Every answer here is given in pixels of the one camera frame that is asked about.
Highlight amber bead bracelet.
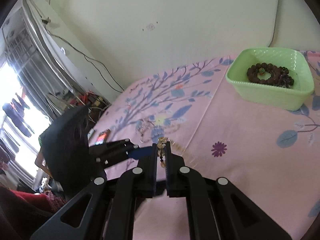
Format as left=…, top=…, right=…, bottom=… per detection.
left=156, top=136, right=168, bottom=169

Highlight brown wooden bead bracelet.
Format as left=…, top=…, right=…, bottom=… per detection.
left=246, top=62, right=277, bottom=84

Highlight red sleeve forearm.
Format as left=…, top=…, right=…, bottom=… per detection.
left=1, top=186, right=67, bottom=239

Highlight smartphone with lit screen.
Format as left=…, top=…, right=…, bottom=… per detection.
left=95, top=129, right=111, bottom=145

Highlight white remote control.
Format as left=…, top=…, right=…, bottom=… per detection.
left=87, top=128, right=95, bottom=139

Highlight hanging dark clothes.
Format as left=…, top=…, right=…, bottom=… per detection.
left=2, top=93, right=34, bottom=138

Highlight pink floral bedsheet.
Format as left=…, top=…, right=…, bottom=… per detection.
left=89, top=56, right=319, bottom=239

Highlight grey curtain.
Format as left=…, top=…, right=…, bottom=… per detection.
left=5, top=28, right=69, bottom=120

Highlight green plastic basket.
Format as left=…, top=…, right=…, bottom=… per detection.
left=226, top=48, right=315, bottom=111

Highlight yellow crystal bead bracelet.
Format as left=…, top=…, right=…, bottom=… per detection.
left=138, top=122, right=182, bottom=144

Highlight black camera box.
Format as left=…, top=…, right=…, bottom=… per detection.
left=40, top=106, right=106, bottom=196

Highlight dark brown bead bracelet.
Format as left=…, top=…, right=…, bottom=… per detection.
left=262, top=65, right=295, bottom=89

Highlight white cable on wall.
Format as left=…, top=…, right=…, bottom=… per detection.
left=267, top=0, right=282, bottom=48

